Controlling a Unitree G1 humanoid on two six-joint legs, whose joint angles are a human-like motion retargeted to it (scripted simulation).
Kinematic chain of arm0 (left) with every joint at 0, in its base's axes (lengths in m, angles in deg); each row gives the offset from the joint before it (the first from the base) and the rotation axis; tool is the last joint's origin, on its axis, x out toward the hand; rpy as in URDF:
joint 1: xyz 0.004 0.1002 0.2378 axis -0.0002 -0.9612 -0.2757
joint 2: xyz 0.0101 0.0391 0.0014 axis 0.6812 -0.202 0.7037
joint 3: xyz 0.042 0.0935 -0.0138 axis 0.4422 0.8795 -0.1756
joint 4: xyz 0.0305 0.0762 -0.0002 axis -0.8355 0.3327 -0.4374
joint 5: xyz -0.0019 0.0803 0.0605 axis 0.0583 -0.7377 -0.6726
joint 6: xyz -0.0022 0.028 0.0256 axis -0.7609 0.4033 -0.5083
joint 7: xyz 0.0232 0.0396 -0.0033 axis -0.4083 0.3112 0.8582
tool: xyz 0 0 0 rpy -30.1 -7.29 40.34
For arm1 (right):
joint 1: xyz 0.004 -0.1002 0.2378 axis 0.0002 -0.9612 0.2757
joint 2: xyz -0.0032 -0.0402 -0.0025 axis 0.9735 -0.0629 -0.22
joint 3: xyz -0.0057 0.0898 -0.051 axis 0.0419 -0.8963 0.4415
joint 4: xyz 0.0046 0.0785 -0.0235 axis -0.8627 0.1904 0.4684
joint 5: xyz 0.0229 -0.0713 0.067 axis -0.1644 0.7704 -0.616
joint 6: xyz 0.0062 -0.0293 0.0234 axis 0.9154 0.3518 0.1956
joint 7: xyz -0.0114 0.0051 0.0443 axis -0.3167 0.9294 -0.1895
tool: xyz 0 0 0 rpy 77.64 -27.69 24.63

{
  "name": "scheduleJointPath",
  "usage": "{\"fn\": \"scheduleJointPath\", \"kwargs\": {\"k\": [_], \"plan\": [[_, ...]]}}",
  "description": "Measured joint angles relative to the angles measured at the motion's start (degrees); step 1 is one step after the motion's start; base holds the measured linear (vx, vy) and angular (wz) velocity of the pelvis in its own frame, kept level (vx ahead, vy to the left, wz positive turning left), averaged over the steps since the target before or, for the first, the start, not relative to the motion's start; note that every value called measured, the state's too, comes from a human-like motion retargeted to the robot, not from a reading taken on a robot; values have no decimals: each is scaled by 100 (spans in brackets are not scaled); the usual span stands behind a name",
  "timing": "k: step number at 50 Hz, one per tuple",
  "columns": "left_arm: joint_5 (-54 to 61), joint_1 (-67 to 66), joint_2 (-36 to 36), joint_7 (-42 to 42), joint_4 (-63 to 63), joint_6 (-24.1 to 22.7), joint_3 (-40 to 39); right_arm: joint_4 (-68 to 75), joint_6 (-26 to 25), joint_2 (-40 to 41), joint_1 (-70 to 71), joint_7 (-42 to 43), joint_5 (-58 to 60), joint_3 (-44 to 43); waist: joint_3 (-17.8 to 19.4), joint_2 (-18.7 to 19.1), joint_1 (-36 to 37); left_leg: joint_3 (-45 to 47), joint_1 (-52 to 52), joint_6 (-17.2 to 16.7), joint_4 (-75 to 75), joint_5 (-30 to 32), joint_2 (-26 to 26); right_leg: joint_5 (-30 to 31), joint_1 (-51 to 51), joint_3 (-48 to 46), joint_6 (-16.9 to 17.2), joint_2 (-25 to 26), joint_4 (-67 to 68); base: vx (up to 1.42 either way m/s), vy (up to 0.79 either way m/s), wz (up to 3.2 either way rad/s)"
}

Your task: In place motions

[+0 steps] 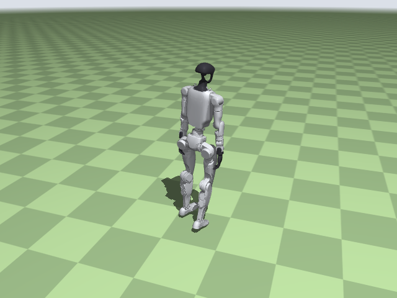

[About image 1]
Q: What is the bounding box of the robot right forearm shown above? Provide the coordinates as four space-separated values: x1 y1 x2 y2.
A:
215 122 225 152

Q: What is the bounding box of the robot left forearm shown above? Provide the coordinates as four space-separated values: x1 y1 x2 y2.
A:
179 114 189 136

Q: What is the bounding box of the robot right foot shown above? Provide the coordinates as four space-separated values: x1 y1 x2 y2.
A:
192 219 209 229

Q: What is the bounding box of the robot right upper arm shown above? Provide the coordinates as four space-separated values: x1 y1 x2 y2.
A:
210 93 224 130

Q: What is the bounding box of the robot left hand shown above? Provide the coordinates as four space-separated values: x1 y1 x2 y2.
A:
179 132 185 155

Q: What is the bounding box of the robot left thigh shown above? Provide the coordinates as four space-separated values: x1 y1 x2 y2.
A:
177 136 195 183

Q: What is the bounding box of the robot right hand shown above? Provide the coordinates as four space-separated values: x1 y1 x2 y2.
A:
213 147 224 169

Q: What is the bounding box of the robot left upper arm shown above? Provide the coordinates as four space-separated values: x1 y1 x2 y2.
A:
181 86 191 117

